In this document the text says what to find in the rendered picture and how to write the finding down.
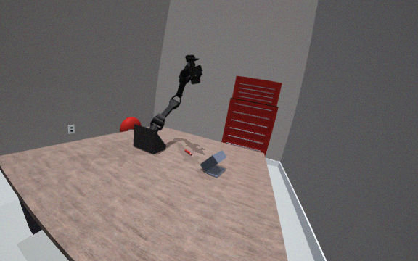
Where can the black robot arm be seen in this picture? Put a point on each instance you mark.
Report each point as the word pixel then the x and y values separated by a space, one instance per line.
pixel 159 119

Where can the dark grey sloped panel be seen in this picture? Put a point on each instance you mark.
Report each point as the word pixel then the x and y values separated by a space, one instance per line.
pixel 210 165

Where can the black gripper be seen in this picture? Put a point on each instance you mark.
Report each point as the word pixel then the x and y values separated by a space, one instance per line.
pixel 191 71

